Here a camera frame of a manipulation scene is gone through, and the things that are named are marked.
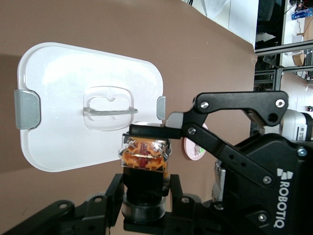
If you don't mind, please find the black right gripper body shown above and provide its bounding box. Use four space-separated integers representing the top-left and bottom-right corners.
224 133 313 235

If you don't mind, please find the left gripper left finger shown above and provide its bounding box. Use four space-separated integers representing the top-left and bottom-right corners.
0 173 127 235

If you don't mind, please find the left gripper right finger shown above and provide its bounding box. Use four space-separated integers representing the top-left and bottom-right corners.
166 173 245 235

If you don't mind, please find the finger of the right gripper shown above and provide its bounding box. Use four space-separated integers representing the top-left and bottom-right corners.
129 90 290 189

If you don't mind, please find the orange push-button switch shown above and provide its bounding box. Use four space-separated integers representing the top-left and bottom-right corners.
118 136 173 225

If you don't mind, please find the brown cardboard box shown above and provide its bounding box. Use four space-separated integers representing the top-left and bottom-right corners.
292 52 306 67

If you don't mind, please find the white lidded storage box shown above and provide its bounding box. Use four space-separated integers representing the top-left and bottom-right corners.
17 42 167 173

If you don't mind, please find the pale pink round plate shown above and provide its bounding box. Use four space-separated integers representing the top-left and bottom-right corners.
182 123 209 162

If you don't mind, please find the brown table mat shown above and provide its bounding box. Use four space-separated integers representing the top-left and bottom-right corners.
0 0 257 235

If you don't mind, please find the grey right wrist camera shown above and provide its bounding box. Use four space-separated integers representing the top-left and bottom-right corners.
211 159 226 204

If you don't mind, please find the green push-button switch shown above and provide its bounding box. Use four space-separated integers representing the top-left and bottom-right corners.
194 143 205 157

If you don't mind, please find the aluminium frame structure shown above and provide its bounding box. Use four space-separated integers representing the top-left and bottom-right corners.
254 39 313 103

